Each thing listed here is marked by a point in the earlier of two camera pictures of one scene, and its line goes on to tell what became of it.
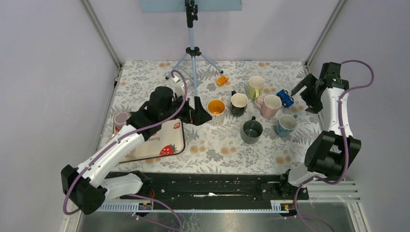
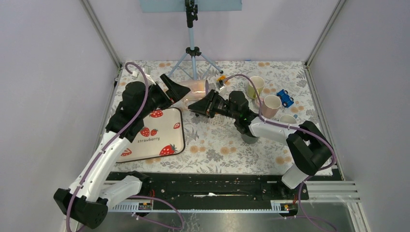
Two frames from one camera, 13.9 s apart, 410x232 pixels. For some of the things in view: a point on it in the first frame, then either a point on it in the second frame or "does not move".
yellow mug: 255,87 does not move
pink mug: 269,105 does not move
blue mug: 286,124 does not move
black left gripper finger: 200,114 to 175,92
